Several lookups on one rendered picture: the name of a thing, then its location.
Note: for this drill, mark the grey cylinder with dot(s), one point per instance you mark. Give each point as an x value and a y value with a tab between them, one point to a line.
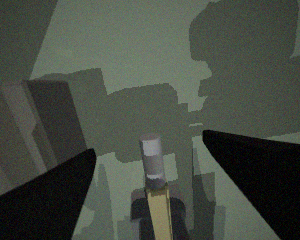
156	185

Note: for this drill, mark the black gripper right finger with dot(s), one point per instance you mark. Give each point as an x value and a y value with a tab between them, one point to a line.
268	174

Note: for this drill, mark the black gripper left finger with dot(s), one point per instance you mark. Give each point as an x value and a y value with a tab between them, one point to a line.
48	207

